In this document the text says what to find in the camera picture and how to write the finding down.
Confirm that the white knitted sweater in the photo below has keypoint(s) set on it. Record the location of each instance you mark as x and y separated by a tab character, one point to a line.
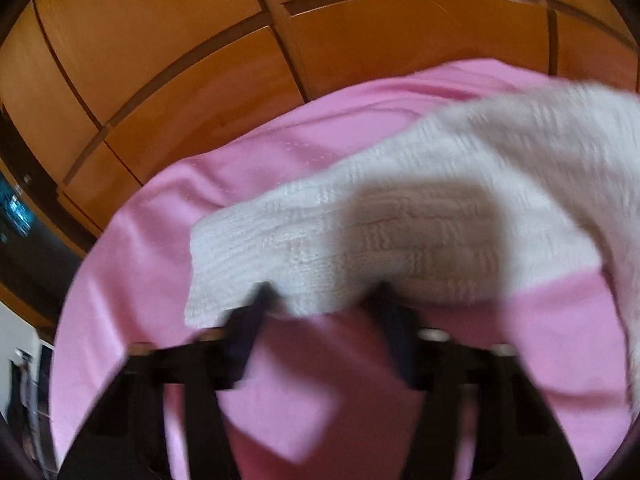
430	195

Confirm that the pink bed sheet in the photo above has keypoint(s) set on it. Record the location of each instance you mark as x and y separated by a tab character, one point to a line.
165	265

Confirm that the dark screen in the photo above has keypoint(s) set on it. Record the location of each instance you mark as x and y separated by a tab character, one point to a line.
17	207

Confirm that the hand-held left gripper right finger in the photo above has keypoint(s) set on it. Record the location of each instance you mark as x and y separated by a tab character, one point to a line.
397	330

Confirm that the wooden wardrobe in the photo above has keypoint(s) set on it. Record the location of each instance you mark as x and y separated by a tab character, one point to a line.
165	60

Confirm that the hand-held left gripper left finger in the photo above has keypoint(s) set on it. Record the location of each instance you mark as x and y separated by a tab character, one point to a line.
245	332

